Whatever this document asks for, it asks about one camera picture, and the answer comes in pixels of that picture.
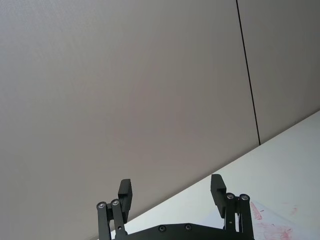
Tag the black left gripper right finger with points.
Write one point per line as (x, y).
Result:
(218, 200)

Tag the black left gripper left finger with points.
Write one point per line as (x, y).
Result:
(125, 200)

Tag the pale white wall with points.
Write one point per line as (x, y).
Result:
(275, 180)

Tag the grey wall panel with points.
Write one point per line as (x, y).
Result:
(125, 87)

